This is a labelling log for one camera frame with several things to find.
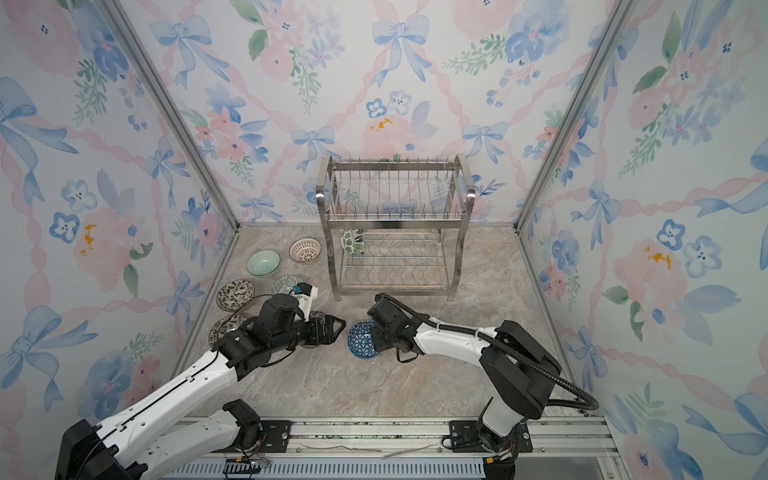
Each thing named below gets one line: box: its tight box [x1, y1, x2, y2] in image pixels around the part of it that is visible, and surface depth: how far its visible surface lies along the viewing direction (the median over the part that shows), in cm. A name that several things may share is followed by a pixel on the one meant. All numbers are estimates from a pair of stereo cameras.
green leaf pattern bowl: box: [341, 228, 365, 256], surface depth 103 cm
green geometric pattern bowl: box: [269, 275, 301, 295], surface depth 100 cm
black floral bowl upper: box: [216, 279, 255, 312], surface depth 99 cm
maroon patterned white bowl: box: [288, 237, 323, 263], surface depth 112 cm
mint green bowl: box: [246, 249, 281, 277], surface depth 106 cm
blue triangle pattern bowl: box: [347, 320, 380, 360], surface depth 90 cm
